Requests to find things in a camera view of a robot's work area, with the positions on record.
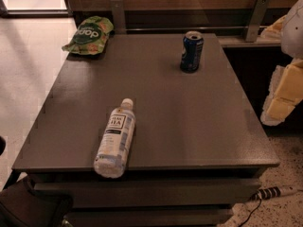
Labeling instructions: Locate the green rice chip bag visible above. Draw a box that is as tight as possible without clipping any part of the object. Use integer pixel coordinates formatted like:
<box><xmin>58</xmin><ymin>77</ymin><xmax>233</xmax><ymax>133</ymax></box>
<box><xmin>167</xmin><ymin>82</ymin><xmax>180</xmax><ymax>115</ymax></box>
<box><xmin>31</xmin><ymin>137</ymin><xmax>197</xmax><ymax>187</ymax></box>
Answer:
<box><xmin>62</xmin><ymin>16</ymin><xmax>114</xmax><ymax>55</ymax></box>

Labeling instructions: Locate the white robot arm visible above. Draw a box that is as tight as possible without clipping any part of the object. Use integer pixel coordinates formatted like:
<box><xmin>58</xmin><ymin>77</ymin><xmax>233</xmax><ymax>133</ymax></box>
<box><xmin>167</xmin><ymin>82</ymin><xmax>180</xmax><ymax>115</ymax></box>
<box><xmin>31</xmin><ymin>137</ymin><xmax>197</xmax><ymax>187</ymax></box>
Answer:
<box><xmin>260</xmin><ymin>0</ymin><xmax>303</xmax><ymax>126</ymax></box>

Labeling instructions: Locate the clear plastic tea bottle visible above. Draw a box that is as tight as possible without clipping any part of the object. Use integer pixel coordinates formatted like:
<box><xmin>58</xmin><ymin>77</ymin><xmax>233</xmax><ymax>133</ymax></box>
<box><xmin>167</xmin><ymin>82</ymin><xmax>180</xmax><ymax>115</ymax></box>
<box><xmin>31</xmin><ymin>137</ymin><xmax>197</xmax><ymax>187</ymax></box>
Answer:
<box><xmin>94</xmin><ymin>98</ymin><xmax>135</xmax><ymax>179</ymax></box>

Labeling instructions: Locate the black chair seat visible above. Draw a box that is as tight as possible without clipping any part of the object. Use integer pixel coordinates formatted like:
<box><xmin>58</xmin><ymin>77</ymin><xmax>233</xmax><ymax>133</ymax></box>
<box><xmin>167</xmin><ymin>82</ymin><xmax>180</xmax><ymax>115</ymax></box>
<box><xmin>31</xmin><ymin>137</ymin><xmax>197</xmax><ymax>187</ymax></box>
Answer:
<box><xmin>0</xmin><ymin>177</ymin><xmax>73</xmax><ymax>227</ymax></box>

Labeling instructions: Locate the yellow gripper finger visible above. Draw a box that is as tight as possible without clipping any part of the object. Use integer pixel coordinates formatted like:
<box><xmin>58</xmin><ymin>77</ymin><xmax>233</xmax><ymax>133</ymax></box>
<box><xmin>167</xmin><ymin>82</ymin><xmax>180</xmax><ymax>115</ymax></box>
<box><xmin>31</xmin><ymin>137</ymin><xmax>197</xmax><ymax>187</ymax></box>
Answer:
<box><xmin>260</xmin><ymin>16</ymin><xmax>286</xmax><ymax>39</ymax></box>
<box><xmin>260</xmin><ymin>59</ymin><xmax>303</xmax><ymax>126</ymax></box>

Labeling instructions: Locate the blue soda can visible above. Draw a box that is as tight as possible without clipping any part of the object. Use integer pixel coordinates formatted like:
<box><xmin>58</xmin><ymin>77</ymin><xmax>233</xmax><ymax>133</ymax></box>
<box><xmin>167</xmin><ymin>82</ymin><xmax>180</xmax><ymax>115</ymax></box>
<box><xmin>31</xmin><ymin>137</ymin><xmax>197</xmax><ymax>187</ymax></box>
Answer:
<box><xmin>180</xmin><ymin>31</ymin><xmax>204</xmax><ymax>73</ymax></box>

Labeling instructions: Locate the black cable on floor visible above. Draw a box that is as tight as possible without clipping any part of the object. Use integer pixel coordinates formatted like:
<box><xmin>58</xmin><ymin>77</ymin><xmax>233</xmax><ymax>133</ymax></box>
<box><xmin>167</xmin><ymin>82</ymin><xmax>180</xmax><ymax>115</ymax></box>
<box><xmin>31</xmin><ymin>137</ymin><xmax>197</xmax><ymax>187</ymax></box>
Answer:
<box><xmin>237</xmin><ymin>198</ymin><xmax>263</xmax><ymax>227</ymax></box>

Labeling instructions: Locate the striped power strip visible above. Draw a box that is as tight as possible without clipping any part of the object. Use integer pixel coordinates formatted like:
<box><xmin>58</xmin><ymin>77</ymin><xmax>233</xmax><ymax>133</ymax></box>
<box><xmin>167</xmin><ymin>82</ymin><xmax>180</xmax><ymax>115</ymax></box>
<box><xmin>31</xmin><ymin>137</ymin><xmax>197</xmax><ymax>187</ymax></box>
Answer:
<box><xmin>250</xmin><ymin>185</ymin><xmax>297</xmax><ymax>201</ymax></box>

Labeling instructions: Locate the left metal bracket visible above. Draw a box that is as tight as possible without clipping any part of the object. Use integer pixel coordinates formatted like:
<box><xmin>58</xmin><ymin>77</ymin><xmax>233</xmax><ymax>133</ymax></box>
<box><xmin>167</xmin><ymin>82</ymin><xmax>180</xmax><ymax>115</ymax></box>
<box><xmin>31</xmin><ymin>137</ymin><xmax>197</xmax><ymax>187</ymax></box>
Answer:
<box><xmin>110</xmin><ymin>0</ymin><xmax>127</xmax><ymax>34</ymax></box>

